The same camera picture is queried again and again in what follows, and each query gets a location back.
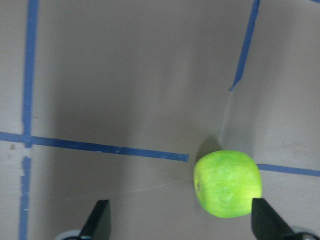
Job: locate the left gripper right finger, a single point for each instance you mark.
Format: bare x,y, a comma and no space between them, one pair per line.
267,224

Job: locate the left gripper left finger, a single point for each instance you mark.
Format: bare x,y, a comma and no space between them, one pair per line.
98,224

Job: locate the green apple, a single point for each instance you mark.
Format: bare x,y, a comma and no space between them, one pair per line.
225,182

